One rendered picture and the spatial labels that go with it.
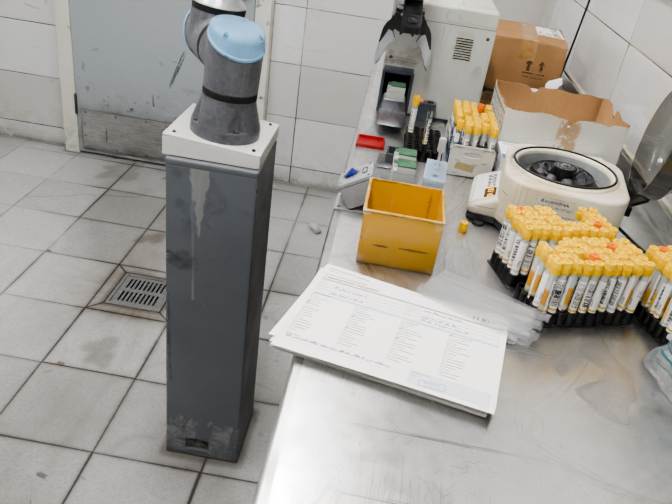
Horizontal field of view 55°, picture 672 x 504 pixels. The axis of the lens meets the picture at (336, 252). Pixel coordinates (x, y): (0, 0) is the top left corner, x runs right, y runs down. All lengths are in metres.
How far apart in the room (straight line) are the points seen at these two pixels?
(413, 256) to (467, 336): 0.19
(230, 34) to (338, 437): 0.85
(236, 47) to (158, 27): 1.96
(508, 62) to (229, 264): 1.16
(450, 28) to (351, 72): 1.44
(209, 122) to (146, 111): 2.05
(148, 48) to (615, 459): 2.86
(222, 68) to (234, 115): 0.10
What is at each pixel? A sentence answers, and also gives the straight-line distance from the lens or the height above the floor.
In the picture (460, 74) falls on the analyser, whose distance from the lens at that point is 1.82.
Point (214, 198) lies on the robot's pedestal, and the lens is 1.42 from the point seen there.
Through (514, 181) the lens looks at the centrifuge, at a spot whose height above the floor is 0.98.
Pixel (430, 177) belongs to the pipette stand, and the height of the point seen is 0.97.
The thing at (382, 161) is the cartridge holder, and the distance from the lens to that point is 1.47.
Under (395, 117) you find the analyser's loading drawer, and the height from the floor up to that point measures 0.92.
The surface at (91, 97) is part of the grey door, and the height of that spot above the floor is 0.31.
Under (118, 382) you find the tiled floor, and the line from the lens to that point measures 2.14.
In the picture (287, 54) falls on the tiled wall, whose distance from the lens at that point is 3.21.
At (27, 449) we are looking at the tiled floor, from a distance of 2.00.
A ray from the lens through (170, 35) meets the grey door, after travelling 3.28.
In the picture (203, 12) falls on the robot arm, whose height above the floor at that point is 1.14.
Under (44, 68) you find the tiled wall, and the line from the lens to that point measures 3.67.
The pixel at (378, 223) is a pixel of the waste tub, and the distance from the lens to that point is 1.05.
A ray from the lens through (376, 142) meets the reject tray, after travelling 1.61.
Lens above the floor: 1.43
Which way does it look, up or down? 30 degrees down
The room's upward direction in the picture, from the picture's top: 9 degrees clockwise
